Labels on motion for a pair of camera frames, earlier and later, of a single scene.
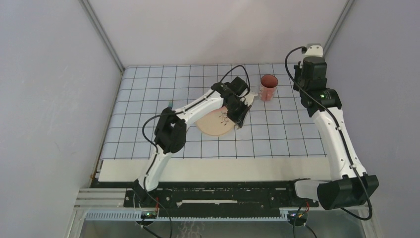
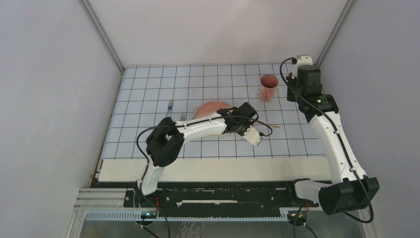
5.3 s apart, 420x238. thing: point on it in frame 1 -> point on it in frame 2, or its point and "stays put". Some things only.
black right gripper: x=297 y=68 -> x=290 y=81
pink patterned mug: x=268 y=87 stays put
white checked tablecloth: x=281 y=127 stays put
